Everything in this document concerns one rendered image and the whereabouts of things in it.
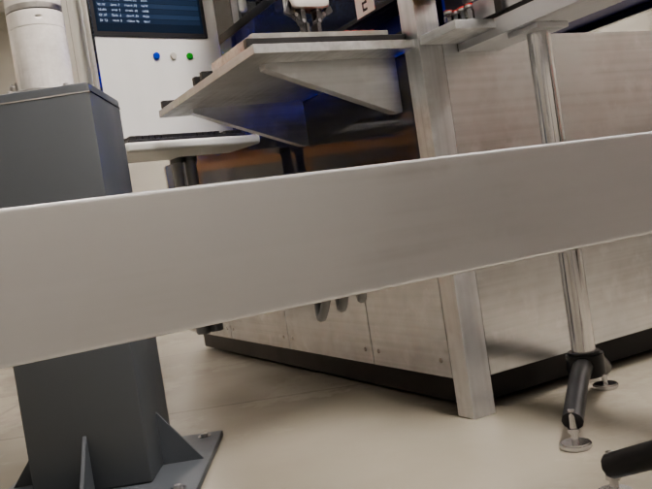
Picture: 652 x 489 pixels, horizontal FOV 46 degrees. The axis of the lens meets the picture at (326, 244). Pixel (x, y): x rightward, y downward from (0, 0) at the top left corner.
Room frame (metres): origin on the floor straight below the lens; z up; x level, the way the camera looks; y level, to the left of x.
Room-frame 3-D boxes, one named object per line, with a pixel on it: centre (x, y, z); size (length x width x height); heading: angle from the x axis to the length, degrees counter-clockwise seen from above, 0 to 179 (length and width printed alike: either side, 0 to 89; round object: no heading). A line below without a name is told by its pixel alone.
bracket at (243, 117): (2.23, 0.16, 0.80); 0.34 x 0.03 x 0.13; 118
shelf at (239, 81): (2.01, 0.04, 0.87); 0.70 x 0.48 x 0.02; 28
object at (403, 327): (2.91, -0.24, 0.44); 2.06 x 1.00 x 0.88; 28
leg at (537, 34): (1.67, -0.52, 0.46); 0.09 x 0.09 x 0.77; 28
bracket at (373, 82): (1.78, -0.07, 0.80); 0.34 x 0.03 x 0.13; 118
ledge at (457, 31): (1.73, -0.37, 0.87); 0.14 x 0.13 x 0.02; 118
